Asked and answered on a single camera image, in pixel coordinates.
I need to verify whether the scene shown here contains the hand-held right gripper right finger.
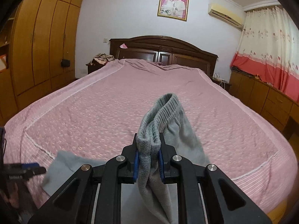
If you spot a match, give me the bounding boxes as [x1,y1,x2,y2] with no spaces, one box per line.
[158,133,272,224]

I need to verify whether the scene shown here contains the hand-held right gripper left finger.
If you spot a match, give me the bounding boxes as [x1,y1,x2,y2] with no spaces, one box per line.
[28,133,141,224]

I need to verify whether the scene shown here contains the grey pants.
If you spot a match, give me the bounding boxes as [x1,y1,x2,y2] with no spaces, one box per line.
[42,93,211,224]

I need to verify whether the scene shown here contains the bed with pink floral cover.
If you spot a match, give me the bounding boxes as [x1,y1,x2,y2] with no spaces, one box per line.
[3,58,292,220]

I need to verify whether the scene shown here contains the pile of beige clothes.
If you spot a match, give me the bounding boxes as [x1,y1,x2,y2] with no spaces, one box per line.
[90,53,115,65]

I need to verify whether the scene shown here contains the dark wooden headboard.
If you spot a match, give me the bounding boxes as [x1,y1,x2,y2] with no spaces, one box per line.
[109,36,219,76]

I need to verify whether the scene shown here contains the wooden wardrobe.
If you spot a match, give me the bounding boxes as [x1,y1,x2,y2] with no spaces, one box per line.
[0,0,86,125]

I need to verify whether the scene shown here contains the dark cloth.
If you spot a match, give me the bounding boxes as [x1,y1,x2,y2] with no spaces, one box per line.
[231,66,252,76]

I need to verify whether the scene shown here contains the low wooden cabinet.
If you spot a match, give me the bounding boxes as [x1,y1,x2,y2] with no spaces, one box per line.
[228,70,299,141]

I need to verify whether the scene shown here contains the cream and red floral curtain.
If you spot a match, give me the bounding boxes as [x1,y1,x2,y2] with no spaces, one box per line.
[230,5,299,103]

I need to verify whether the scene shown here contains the gold framed wall photo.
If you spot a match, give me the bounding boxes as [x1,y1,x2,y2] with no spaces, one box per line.
[157,0,189,22]

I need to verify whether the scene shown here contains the wall air conditioner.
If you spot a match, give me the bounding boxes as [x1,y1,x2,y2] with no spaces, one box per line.
[208,3,244,31]

